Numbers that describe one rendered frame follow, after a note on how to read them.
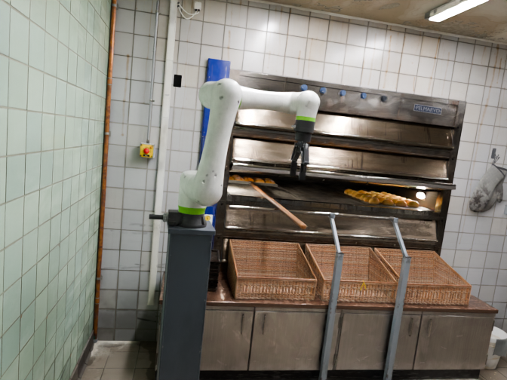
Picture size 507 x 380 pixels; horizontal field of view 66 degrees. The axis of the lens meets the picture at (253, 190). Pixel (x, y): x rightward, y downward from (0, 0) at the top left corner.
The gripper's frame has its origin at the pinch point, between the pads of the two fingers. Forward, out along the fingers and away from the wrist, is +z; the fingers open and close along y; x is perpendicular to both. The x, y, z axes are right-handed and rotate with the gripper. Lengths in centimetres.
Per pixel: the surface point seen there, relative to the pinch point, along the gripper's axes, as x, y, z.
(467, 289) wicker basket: 161, -52, 72
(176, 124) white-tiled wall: -56, -112, -17
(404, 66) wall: 112, -105, -85
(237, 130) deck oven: -12, -111, -19
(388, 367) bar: 103, -44, 128
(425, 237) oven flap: 156, -100, 47
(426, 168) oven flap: 146, -103, -10
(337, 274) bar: 54, -47, 64
